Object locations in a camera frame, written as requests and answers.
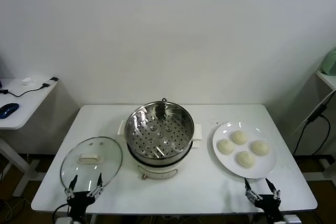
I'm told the thin black desk cable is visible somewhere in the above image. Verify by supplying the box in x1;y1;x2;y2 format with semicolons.
0;82;50;98

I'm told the blue computer mouse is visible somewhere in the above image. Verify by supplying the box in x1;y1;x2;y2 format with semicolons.
0;102;20;119

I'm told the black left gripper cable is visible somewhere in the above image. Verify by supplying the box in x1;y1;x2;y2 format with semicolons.
51;202;69;222

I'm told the white electric cooker base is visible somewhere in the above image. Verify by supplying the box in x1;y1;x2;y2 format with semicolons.
116;119;204;180

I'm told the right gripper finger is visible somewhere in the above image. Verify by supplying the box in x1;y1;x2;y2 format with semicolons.
264;178;281;204
244;178;263;204

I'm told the large white round plate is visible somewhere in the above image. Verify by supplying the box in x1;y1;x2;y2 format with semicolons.
212;121;278;179

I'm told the thin white cable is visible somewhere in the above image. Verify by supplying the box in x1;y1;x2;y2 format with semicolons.
295;91;336;133

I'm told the mint green appliance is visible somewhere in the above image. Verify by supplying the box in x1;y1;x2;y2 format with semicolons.
320;47;336;76

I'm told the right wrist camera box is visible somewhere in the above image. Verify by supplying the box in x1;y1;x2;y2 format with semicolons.
283;215;302;224

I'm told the white side desk with appliance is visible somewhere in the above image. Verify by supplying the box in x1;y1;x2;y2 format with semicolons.
301;69;336;182

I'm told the white flat device black end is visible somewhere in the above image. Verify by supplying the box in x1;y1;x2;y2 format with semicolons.
41;76;58;88

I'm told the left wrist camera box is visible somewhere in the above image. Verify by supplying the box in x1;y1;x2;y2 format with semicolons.
54;216;73;224

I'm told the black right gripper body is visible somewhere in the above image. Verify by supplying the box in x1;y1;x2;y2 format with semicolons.
253;194;286;224

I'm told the black power adapter with cable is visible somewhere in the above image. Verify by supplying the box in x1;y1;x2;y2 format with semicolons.
292;103;332;156

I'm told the white side desk with mouse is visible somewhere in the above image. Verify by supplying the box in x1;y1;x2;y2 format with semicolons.
0;77;59;198

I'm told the round glass pot lid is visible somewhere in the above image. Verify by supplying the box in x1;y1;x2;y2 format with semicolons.
59;136;123;191

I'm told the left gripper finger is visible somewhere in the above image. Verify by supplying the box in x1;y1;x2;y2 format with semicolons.
88;173;103;198
64;174;79;199

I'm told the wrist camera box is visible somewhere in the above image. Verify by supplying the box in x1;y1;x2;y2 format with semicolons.
283;215;302;224
54;216;73;224

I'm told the white steamed baozi bun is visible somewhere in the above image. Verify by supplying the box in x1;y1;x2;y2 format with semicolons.
217;138;236;155
235;151;256;168
230;130;249;145
250;140;270;156

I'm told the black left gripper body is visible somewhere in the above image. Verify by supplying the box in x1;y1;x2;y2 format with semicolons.
65;191;97;224

